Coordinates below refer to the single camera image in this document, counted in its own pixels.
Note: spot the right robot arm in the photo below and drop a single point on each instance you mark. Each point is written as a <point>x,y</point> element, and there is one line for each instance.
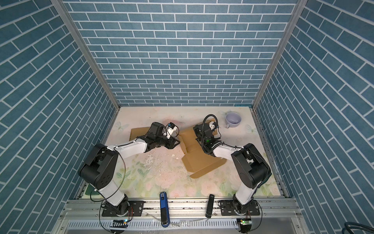
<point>251,166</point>

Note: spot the blue black handheld tool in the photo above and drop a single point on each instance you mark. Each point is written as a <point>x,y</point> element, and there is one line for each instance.
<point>165,219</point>

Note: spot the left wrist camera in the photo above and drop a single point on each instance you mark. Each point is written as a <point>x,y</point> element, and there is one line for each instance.
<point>170,129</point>

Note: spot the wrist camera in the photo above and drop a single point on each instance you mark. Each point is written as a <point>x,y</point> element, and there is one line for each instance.
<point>170,129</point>
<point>210,123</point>

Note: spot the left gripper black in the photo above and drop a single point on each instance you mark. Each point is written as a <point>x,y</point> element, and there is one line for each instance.
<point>171,143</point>

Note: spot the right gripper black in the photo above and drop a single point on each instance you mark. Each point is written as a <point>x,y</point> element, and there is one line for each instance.
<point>196,129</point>

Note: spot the aluminium front rail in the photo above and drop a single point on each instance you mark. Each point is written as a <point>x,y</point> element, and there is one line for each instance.
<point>184,208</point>

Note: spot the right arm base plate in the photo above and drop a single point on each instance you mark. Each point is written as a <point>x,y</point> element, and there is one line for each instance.
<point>233,207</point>

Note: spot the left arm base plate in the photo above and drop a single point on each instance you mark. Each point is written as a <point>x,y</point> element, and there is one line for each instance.
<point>125,208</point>

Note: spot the dark green flat object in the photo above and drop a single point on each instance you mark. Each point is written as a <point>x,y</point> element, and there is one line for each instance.
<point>88,190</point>

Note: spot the lavender ceramic cup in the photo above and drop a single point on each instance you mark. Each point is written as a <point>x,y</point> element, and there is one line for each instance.
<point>233,120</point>

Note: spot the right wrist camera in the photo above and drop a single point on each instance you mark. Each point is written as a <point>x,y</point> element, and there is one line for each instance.
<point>210,123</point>

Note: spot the cardboard box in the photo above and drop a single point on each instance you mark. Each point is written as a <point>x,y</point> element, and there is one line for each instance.
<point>137,132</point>

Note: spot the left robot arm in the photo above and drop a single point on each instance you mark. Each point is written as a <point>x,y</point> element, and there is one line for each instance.
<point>99,167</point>

